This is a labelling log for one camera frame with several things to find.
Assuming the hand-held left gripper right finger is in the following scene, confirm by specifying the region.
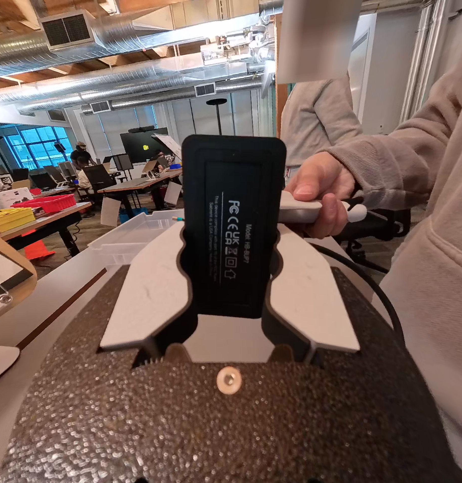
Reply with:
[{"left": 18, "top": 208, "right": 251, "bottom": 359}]
[{"left": 262, "top": 229, "right": 361, "bottom": 364}]

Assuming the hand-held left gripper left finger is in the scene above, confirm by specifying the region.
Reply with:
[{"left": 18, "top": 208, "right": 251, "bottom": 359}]
[{"left": 100, "top": 222, "right": 199, "bottom": 357}]

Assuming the clear plastic bin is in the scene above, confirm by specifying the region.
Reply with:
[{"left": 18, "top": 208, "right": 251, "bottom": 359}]
[{"left": 87, "top": 209, "right": 186, "bottom": 272}]

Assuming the black seven port usb hub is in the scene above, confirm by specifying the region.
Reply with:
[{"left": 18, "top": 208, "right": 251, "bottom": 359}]
[{"left": 180, "top": 135, "right": 287, "bottom": 319}]

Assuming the person's right forearm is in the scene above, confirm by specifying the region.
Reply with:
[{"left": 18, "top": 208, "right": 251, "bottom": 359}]
[{"left": 325, "top": 49, "right": 462, "bottom": 212}]

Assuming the person's right hand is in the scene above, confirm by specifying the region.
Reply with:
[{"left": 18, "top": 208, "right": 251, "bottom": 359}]
[{"left": 284, "top": 151, "right": 358, "bottom": 239}]

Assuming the black office chair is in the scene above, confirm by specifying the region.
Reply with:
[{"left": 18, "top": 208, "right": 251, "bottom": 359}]
[{"left": 335, "top": 207, "right": 412, "bottom": 273}]

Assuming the white paper sign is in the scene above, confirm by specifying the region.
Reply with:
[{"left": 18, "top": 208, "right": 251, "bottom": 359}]
[{"left": 100, "top": 196, "right": 121, "bottom": 227}]

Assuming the long wooden table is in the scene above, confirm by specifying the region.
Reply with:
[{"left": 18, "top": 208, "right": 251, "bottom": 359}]
[{"left": 98, "top": 169, "right": 183, "bottom": 212}]

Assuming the table with black legs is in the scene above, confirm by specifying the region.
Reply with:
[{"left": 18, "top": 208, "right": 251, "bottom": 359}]
[{"left": 0, "top": 202, "right": 92, "bottom": 258}]

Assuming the orange traffic cone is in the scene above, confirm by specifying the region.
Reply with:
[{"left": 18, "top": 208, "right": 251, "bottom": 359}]
[{"left": 24, "top": 229, "right": 56, "bottom": 261}]

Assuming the wooden document stand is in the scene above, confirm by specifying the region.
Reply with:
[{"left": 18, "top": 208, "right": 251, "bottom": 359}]
[{"left": 0, "top": 228, "right": 38, "bottom": 325}]

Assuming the black floor lamp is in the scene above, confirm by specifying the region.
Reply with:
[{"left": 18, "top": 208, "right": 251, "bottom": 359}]
[{"left": 206, "top": 98, "right": 228, "bottom": 137}]

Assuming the person's torso in beige hoodie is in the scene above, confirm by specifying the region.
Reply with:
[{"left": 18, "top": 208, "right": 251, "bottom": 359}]
[{"left": 371, "top": 204, "right": 462, "bottom": 483}]

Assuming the red plastic bin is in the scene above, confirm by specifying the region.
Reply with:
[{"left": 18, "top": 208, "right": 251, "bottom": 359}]
[{"left": 10, "top": 194, "right": 77, "bottom": 214}]

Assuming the printed paper sheet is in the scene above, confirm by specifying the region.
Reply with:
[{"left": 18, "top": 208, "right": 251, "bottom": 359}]
[{"left": 0, "top": 247, "right": 33, "bottom": 294}]

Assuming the yellow plastic bin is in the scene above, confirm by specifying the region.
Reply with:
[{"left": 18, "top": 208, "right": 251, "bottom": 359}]
[{"left": 0, "top": 207, "right": 36, "bottom": 234}]

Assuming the white cardboard box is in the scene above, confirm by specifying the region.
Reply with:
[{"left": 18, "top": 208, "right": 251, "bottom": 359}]
[{"left": 0, "top": 186, "right": 32, "bottom": 210}]

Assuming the blue tinted window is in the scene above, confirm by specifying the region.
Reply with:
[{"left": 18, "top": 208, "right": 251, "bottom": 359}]
[{"left": 0, "top": 126, "right": 74, "bottom": 171}]

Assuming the metal air vent box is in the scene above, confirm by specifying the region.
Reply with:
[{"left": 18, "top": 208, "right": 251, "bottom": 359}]
[{"left": 38, "top": 9, "right": 96, "bottom": 52}]

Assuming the black cable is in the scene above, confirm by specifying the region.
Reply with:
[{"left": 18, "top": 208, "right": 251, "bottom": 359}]
[{"left": 308, "top": 241, "right": 403, "bottom": 334}]

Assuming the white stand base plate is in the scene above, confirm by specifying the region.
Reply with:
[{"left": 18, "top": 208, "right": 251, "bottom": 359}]
[{"left": 0, "top": 345, "right": 20, "bottom": 386}]

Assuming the silver ventilation duct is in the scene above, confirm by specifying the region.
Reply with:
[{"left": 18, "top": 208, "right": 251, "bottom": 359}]
[
  {"left": 81, "top": 81, "right": 262, "bottom": 115},
  {"left": 0, "top": 0, "right": 271, "bottom": 80},
  {"left": 0, "top": 60, "right": 275, "bottom": 107}
]

